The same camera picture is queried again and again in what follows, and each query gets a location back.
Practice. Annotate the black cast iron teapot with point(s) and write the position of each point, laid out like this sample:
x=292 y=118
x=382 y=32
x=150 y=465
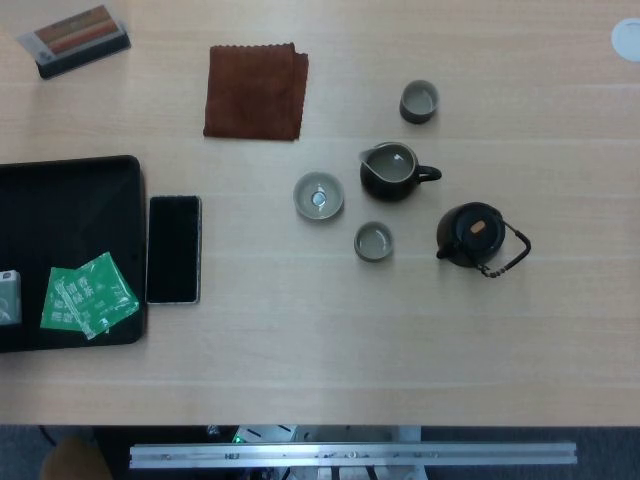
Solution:
x=450 y=230

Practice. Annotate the grey ceramic tea strainer bowl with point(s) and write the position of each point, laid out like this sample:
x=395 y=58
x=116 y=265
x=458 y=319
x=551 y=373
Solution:
x=304 y=200

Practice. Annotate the dark teacup beige inside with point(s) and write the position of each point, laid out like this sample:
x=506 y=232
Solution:
x=419 y=116
x=372 y=255

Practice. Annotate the black smartphone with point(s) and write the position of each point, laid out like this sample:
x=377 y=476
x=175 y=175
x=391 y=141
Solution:
x=172 y=250

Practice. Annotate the brown folded cloth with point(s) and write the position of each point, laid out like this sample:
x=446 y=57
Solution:
x=255 y=92

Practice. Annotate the green tea packet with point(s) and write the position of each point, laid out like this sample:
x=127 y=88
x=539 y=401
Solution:
x=107 y=295
x=50 y=310

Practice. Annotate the black rectangular tray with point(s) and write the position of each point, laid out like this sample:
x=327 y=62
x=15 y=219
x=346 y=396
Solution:
x=65 y=215

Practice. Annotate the brown rounded seat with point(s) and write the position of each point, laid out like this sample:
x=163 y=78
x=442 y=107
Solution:
x=75 y=460

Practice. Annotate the aluminium profile rail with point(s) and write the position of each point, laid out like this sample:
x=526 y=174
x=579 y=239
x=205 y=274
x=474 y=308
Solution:
x=350 y=455

